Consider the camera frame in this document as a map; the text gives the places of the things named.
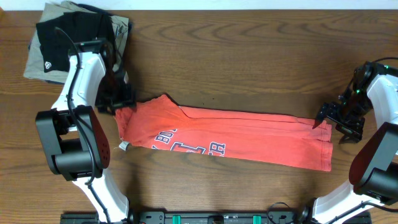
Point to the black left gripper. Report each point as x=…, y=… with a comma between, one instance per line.
x=129, y=99

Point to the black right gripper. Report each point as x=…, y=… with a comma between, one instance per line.
x=329, y=111

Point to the red printed t-shirt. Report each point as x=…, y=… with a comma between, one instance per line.
x=273, y=138

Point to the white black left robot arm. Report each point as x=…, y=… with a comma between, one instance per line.
x=73, y=140

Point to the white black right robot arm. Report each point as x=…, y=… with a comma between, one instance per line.
x=372, y=179

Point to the black folded garment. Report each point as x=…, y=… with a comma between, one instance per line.
x=56, y=35

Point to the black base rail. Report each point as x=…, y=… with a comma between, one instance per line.
x=202, y=218

